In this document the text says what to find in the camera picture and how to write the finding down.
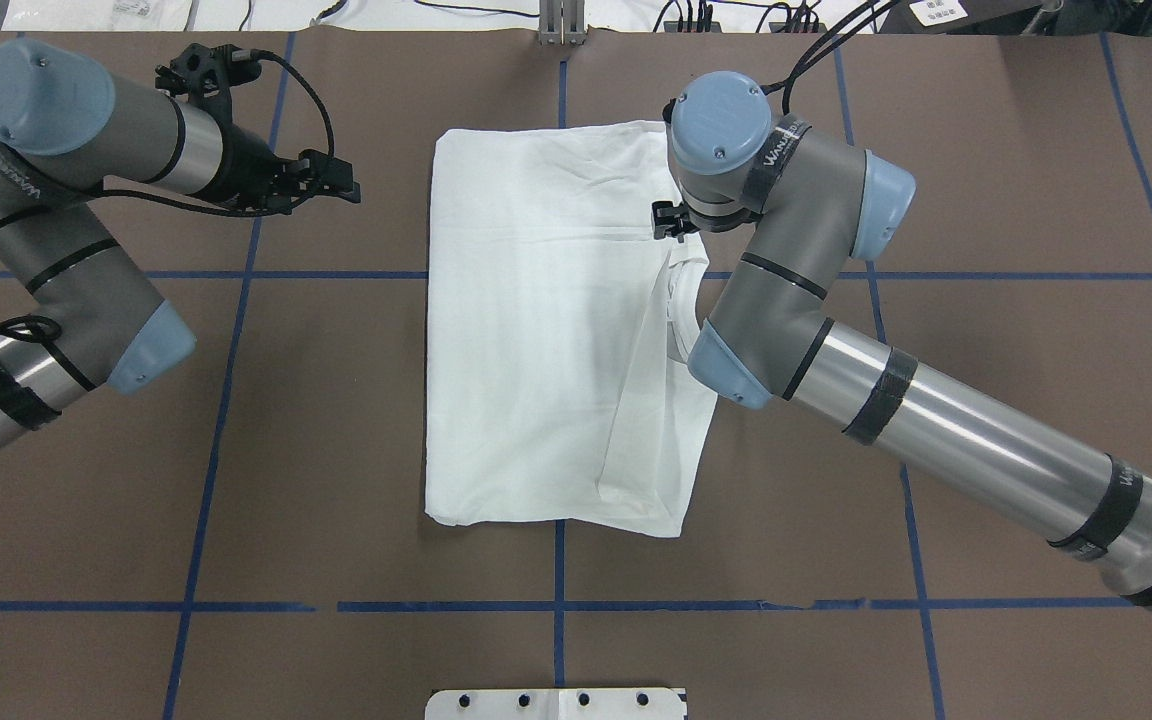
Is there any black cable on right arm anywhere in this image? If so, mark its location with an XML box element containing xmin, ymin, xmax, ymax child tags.
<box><xmin>766</xmin><ymin>0</ymin><xmax>902</xmax><ymax>116</ymax></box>

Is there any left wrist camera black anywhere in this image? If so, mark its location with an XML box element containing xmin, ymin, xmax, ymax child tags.
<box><xmin>154</xmin><ymin>44</ymin><xmax>262</xmax><ymax>123</ymax></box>

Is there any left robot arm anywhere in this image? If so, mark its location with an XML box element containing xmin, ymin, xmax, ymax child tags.
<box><xmin>0</xmin><ymin>38</ymin><xmax>361</xmax><ymax>448</ymax></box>

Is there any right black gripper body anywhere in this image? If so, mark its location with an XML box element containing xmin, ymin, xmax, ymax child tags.
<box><xmin>682</xmin><ymin>195</ymin><xmax>753</xmax><ymax>233</ymax></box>

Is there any white printed t-shirt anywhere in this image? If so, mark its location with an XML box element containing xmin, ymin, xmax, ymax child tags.
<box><xmin>424</xmin><ymin>120</ymin><xmax>717</xmax><ymax>538</ymax></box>

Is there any aluminium frame post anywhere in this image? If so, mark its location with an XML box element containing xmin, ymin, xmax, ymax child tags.
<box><xmin>538</xmin><ymin>0</ymin><xmax>588</xmax><ymax>47</ymax></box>

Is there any clear plastic bag sheet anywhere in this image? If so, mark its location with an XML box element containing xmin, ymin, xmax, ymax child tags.
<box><xmin>0</xmin><ymin>1</ymin><xmax>197</xmax><ymax>32</ymax></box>

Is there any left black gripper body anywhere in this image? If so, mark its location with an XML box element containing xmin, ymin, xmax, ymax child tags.
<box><xmin>230</xmin><ymin>141</ymin><xmax>312</xmax><ymax>211</ymax></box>

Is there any white camera mast with base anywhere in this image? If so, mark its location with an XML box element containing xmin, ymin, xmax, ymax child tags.
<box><xmin>424</xmin><ymin>687</ymin><xmax>690</xmax><ymax>719</ymax></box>

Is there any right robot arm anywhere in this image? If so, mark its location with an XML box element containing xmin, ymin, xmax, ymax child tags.
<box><xmin>652</xmin><ymin>70</ymin><xmax>1152</xmax><ymax>612</ymax></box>

